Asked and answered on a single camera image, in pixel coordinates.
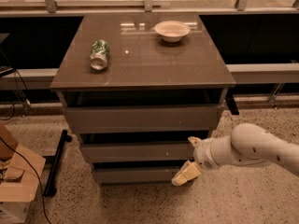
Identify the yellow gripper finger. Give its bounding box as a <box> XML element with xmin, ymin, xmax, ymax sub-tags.
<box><xmin>171</xmin><ymin>161</ymin><xmax>202</xmax><ymax>186</ymax></box>
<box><xmin>188</xmin><ymin>136</ymin><xmax>201</xmax><ymax>147</ymax></box>

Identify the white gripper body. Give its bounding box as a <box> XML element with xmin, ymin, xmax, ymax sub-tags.
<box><xmin>193</xmin><ymin>138</ymin><xmax>218</xmax><ymax>170</ymax></box>

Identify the grey drawer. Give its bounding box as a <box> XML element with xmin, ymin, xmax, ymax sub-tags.
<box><xmin>64</xmin><ymin>105</ymin><xmax>223</xmax><ymax>134</ymax></box>
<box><xmin>92</xmin><ymin>167</ymin><xmax>180</xmax><ymax>185</ymax></box>
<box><xmin>80</xmin><ymin>142</ymin><xmax>194</xmax><ymax>163</ymax></box>

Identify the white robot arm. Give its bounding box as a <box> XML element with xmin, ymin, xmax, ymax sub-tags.
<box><xmin>171</xmin><ymin>123</ymin><xmax>299</xmax><ymax>186</ymax></box>

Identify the grey top drawer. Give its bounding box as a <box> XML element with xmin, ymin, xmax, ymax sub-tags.
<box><xmin>64</xmin><ymin>105</ymin><xmax>223</xmax><ymax>134</ymax></box>

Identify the grey drawer cabinet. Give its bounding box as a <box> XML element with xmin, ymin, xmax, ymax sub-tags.
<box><xmin>50</xmin><ymin>13</ymin><xmax>236</xmax><ymax>186</ymax></box>

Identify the grey bottom drawer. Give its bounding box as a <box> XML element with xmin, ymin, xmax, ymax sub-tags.
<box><xmin>92</xmin><ymin>167</ymin><xmax>180</xmax><ymax>185</ymax></box>

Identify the white bowl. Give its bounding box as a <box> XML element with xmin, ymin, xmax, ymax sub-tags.
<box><xmin>154</xmin><ymin>21</ymin><xmax>190</xmax><ymax>43</ymax></box>

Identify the green soda can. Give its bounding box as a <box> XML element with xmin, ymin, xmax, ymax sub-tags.
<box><xmin>90</xmin><ymin>39</ymin><xmax>109</xmax><ymax>71</ymax></box>

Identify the black stand leg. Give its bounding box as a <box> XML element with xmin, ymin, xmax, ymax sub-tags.
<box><xmin>43</xmin><ymin>130</ymin><xmax>72</xmax><ymax>197</ymax></box>

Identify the wooden box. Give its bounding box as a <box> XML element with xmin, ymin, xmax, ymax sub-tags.
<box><xmin>0</xmin><ymin>124</ymin><xmax>46</xmax><ymax>203</ymax></box>

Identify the white box on floor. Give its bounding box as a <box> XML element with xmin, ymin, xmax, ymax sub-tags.
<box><xmin>0</xmin><ymin>202</ymin><xmax>30</xmax><ymax>224</ymax></box>

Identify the black cable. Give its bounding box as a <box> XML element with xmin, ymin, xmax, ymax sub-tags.
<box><xmin>0</xmin><ymin>137</ymin><xmax>52</xmax><ymax>224</ymax></box>

